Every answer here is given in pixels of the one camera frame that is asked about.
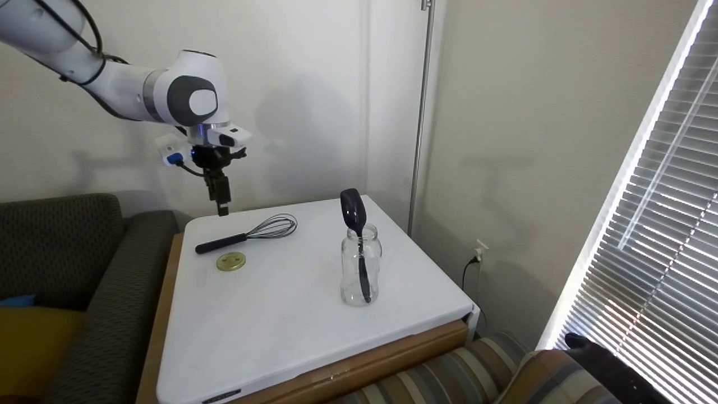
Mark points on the blue cloth item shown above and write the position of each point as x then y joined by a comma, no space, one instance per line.
16,299

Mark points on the striped fabric sofa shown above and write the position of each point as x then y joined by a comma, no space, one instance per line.
462,373

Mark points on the white foam board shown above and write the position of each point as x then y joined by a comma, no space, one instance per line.
298,315

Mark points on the clear glass jar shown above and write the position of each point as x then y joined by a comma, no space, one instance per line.
362,270

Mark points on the thin vertical wall conduit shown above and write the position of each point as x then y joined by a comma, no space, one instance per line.
421,113

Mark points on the yellow cushion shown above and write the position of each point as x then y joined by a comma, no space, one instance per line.
35,348

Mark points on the grey fabric couch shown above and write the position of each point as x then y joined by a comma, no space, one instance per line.
82,253

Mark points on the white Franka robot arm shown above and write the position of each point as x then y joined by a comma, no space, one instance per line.
135,82

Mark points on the white wall power outlet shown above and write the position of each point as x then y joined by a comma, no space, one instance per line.
480,247

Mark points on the gold metal jar lid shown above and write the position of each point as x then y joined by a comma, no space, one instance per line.
229,261

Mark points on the white window blinds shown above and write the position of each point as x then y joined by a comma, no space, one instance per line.
658,247

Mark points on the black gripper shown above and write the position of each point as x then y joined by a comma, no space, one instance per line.
215,156

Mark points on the black slotted spatula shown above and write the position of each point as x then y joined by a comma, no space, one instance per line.
353,213

